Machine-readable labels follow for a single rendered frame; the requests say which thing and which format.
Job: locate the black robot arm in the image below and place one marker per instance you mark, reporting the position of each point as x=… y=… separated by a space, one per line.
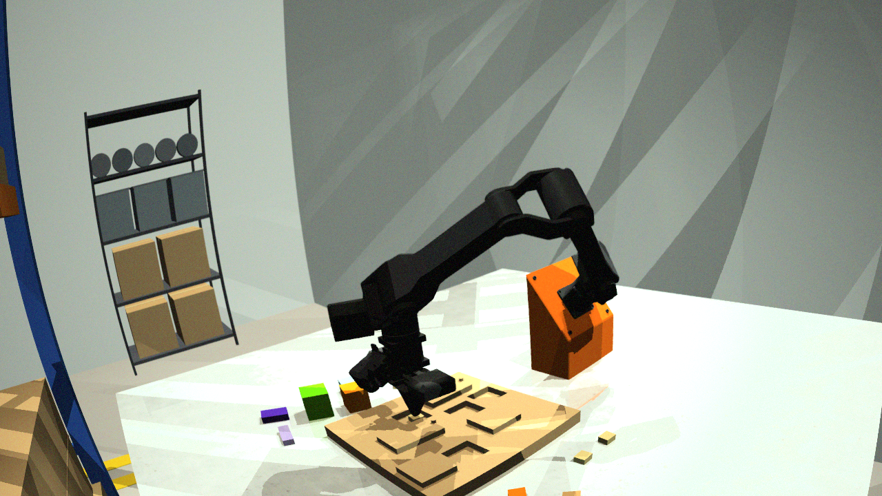
x=399 y=288

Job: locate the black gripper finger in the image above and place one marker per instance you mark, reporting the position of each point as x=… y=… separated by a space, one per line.
x=397 y=383
x=414 y=405

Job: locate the purple flat block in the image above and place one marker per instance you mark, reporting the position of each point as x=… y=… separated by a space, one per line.
x=274 y=415

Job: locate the green cube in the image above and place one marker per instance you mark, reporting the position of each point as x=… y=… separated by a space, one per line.
x=316 y=402

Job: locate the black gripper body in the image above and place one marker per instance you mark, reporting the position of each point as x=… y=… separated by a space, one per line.
x=422 y=384

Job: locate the pale yellow square board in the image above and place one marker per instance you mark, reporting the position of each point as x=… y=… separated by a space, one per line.
x=466 y=438

